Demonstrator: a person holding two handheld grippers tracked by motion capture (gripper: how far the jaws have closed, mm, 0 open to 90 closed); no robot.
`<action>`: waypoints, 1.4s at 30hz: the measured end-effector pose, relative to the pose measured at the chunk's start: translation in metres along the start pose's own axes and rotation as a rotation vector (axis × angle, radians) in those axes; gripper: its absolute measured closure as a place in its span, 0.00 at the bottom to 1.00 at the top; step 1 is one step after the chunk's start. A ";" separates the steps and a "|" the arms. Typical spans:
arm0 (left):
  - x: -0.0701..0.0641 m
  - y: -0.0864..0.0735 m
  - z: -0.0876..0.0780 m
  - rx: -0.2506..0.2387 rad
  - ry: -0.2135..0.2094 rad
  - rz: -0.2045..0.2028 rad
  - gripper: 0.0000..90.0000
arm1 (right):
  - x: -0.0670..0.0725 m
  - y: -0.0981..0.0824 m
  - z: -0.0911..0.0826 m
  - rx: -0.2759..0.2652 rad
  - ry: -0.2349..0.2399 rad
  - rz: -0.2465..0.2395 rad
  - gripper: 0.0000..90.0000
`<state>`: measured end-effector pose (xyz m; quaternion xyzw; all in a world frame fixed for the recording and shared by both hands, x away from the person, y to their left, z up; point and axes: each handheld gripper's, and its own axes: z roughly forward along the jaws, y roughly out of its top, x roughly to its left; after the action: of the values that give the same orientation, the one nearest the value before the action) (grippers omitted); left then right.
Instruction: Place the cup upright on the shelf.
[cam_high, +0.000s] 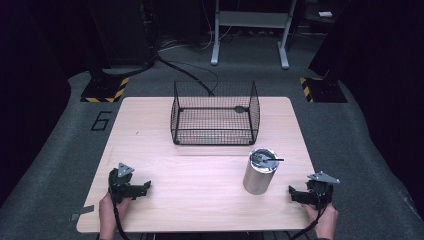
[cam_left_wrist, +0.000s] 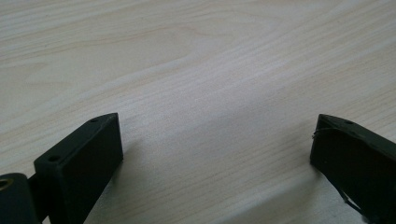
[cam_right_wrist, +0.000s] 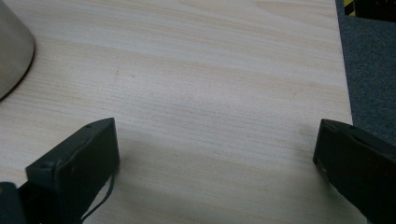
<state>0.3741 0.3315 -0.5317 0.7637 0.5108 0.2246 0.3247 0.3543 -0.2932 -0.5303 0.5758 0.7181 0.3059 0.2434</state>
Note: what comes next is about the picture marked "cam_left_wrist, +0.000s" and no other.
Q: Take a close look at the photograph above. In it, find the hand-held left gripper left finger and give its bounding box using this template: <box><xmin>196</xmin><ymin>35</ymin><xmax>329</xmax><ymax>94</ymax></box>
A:
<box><xmin>33</xmin><ymin>112</ymin><xmax>124</xmax><ymax>224</ymax></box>

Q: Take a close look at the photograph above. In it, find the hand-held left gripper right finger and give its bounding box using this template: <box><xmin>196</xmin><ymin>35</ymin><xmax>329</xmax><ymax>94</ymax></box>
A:
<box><xmin>309</xmin><ymin>113</ymin><xmax>396</xmax><ymax>224</ymax></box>

